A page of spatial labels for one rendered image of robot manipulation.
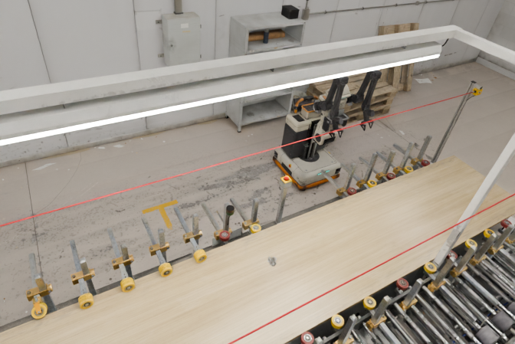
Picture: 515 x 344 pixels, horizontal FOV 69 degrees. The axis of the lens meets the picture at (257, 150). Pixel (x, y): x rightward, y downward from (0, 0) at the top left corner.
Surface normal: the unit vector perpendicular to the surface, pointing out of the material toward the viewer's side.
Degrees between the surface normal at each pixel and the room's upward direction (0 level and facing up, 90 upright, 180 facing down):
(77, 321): 0
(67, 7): 90
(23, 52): 90
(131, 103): 61
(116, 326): 0
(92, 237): 0
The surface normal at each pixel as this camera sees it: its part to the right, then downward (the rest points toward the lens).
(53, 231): 0.10, -0.78
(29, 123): 0.47, 0.11
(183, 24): 0.50, 0.57
